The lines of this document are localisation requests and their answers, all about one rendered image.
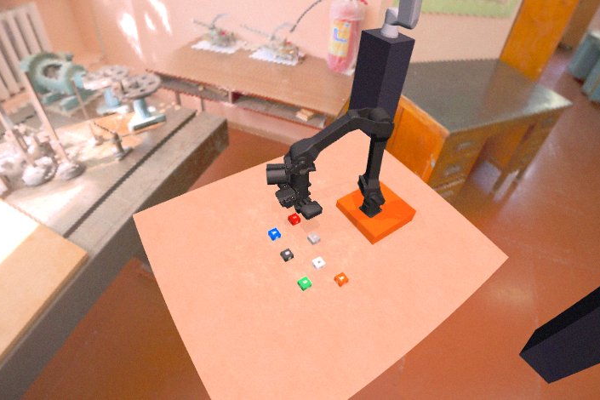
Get blue block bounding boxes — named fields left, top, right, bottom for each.
left=267, top=228, right=281, bottom=241

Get green block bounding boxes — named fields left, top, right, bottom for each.
left=297, top=276, right=312, bottom=291

